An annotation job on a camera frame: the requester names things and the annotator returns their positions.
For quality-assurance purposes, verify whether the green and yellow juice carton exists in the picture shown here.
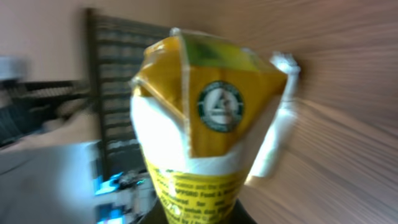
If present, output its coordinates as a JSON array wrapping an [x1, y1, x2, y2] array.
[[130, 28, 300, 223]]

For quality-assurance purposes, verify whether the grey plastic mesh basket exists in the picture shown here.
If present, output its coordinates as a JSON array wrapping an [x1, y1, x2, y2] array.
[[84, 8, 170, 180]]

